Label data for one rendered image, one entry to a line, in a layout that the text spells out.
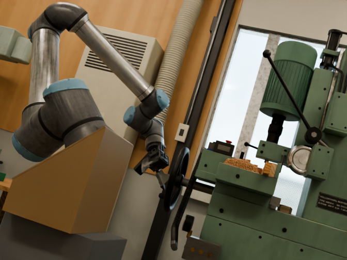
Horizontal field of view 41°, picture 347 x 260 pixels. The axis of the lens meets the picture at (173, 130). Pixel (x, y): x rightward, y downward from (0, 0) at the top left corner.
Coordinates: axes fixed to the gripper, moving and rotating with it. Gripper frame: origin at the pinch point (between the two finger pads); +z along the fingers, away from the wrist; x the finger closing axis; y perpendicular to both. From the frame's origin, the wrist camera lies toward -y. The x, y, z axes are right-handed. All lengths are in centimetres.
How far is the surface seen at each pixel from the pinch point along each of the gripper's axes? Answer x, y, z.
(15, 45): -36, -96, -167
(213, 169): 2.7, 29.3, 8.4
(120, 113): 33, -53, -118
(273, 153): 16, 51, 3
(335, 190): 29, 66, 23
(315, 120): 17, 71, -3
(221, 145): 0.0, 36.3, 0.9
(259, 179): -3, 49, 29
